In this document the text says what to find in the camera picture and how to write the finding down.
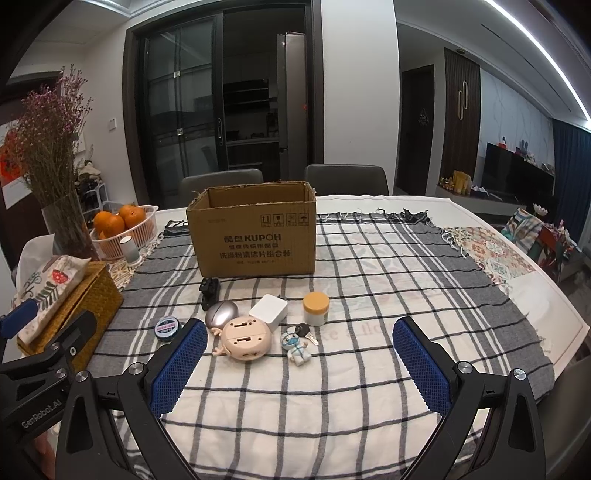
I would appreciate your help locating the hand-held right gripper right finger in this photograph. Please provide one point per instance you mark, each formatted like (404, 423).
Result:
(421, 364)

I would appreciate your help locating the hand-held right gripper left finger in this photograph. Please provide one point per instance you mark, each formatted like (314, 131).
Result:
(180, 362)

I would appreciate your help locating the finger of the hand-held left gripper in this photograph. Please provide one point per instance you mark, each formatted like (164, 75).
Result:
(69, 332)
(16, 318)

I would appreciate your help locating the small round tin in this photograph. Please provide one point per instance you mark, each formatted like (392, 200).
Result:
(164, 328)

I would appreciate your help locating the silver oval mouse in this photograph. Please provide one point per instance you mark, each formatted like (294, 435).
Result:
(220, 313)

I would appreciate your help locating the pink round toy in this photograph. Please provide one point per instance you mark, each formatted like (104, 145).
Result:
(242, 338)

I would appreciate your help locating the white charger block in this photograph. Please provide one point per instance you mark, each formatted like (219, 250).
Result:
(268, 311)

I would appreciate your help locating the white jar with yellow lid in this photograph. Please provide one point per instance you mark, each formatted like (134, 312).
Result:
(316, 310)

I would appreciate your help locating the black head key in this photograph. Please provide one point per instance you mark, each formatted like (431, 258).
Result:
(304, 331)

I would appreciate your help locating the brown cardboard box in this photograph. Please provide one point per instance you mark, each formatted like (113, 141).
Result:
(254, 240)

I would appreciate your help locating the floral tissue box cover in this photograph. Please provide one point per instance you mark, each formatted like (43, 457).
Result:
(51, 286)

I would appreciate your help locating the woven wicker box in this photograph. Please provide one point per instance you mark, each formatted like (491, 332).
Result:
(99, 295)

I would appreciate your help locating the black clip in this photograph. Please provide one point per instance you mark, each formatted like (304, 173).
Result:
(208, 290)

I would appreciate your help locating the patterned table mat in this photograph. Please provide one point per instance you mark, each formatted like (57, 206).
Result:
(494, 258)
(122, 274)

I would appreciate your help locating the small white cylinder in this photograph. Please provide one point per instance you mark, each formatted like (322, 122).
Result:
(130, 251)

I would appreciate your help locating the glass vase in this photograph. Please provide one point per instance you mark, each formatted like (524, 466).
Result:
(69, 230)

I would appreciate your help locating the white fruit basket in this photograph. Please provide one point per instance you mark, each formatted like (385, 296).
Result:
(138, 235)

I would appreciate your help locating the white shoe rack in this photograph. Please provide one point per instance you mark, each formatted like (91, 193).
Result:
(92, 189)

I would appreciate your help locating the striped bag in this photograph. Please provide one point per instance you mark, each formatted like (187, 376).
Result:
(521, 228)

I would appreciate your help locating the white television cabinet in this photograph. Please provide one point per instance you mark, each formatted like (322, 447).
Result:
(461, 198)

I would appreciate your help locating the dried flower bunch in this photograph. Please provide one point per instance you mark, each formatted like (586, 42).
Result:
(48, 138)

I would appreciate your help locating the grey dining chair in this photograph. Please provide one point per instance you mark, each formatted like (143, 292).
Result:
(217, 182)
(346, 177)

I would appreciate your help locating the yellow packets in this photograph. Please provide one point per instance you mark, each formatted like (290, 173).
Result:
(460, 182)

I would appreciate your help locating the black television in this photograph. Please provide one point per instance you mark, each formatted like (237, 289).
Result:
(517, 170)

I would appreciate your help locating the dark room door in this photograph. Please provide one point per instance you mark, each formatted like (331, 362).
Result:
(418, 134)

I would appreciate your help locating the slatted wood panel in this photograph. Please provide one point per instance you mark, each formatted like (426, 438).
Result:
(455, 129)

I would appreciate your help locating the blue curtain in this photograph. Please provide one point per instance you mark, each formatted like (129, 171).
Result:
(572, 175)

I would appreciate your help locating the glass sliding door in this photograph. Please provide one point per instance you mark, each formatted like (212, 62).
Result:
(184, 115)

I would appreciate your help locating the grey refrigerator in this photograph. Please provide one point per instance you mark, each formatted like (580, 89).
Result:
(292, 106)

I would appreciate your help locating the ceiling light strip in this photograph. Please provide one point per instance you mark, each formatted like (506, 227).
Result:
(540, 46)

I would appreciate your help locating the red wall picture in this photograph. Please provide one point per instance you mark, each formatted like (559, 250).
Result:
(11, 161)

